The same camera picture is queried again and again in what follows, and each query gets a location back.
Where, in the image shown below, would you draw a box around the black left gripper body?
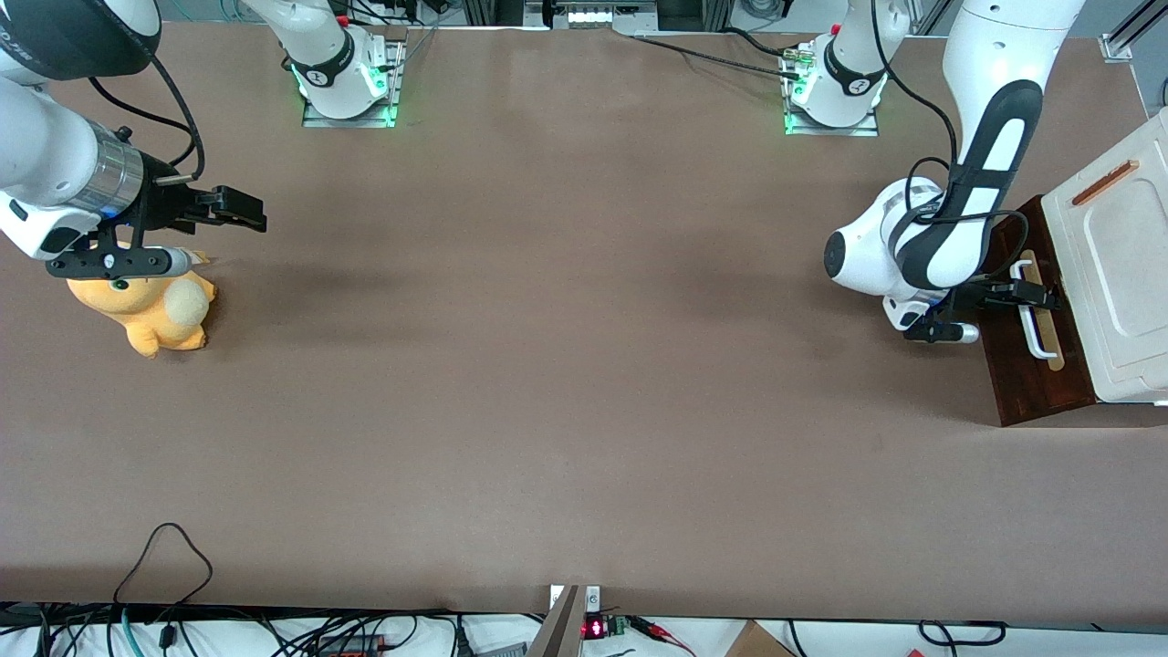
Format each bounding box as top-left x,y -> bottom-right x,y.
929,279 -> 997,322

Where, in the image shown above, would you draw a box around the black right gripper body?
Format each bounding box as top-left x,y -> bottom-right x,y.
128,153 -> 220,249

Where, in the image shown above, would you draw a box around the white drawer handle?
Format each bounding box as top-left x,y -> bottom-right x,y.
1009,260 -> 1056,360

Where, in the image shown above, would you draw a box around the dark wood drawer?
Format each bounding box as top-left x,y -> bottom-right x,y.
976,194 -> 1097,428

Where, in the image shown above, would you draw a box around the cream drawer cabinet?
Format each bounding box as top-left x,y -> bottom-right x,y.
1039,108 -> 1168,405

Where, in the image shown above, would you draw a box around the orange plush toy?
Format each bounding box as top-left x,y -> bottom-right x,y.
66,251 -> 218,359

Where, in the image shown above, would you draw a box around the brown cardboard piece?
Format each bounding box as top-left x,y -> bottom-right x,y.
725,620 -> 797,657

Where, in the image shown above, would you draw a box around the white light fixture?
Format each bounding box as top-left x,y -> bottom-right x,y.
564,5 -> 660,30

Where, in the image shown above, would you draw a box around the red clip leads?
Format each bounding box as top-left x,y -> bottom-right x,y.
628,615 -> 696,656

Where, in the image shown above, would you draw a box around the grey slanted bar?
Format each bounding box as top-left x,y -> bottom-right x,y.
524,585 -> 587,657

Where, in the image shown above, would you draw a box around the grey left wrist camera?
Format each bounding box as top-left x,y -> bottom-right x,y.
902,318 -> 983,346

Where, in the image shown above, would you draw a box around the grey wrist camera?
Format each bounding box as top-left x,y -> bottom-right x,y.
46,245 -> 194,280
902,318 -> 983,346

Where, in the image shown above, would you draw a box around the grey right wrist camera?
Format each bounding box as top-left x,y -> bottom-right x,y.
46,245 -> 194,280

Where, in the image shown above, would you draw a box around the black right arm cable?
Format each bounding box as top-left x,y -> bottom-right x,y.
89,53 -> 207,183

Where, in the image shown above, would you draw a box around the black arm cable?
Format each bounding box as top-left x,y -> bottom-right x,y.
869,0 -> 961,231
89,53 -> 207,183

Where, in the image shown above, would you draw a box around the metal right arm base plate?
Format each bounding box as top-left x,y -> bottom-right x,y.
301,38 -> 402,130

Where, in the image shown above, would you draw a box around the orange cabinet handle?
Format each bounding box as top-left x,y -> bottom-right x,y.
1071,160 -> 1141,207

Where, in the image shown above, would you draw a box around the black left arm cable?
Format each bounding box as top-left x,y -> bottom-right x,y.
869,0 -> 961,231

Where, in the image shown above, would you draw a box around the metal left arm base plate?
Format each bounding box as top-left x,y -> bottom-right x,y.
783,44 -> 881,139

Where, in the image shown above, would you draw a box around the aluminium corner bracket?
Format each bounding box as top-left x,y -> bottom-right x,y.
1099,0 -> 1168,64

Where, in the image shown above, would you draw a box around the short black table cable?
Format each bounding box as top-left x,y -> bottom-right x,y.
719,26 -> 797,58

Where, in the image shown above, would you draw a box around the black cable loop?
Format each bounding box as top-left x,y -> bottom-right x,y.
916,620 -> 1008,648

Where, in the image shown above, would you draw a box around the thin black looped cable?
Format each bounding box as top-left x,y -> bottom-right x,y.
113,522 -> 214,610

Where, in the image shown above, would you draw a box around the long black table cable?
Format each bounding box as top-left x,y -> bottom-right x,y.
613,31 -> 808,83

